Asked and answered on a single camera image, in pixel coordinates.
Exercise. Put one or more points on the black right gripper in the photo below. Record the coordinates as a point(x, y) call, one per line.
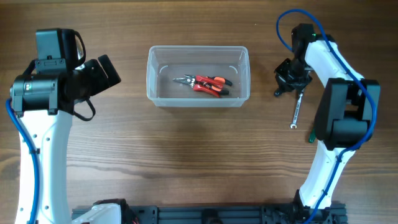
point(292, 81)

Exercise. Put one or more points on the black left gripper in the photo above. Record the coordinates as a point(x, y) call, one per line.
point(104, 72)

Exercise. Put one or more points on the clear plastic container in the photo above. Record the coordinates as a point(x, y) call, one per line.
point(198, 76)

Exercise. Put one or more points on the orange black needle-nose pliers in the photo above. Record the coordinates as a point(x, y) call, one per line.
point(222, 82)

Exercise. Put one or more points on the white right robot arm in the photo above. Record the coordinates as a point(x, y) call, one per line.
point(344, 118)

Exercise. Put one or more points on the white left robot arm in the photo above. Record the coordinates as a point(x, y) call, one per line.
point(42, 107)

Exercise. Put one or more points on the silver combination wrench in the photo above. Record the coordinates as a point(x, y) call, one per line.
point(293, 124)

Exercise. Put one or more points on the green handled screwdriver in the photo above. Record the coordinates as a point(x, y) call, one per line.
point(312, 137)

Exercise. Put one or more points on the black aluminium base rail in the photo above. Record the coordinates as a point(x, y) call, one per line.
point(265, 214)

